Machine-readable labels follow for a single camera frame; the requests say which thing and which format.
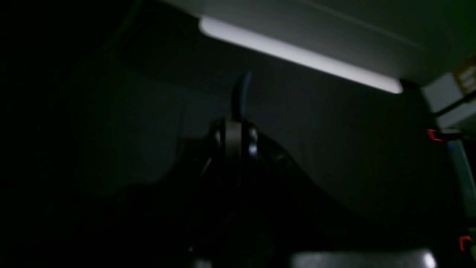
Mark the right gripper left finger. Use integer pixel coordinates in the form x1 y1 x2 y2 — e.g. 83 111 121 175
180 120 242 209

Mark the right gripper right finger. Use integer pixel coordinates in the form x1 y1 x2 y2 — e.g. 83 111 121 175
243 122 335 222

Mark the dark navy t-shirt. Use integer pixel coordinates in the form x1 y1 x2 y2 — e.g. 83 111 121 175
231 71 252 122

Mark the black table cloth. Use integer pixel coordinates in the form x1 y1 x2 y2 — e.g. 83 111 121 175
71 3 463 236

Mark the red clamp right edge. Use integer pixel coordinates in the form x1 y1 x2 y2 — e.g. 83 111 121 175
426 129 445 142

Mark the red blue clamp bottom right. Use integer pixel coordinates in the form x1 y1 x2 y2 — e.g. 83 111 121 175
458 235 472 252

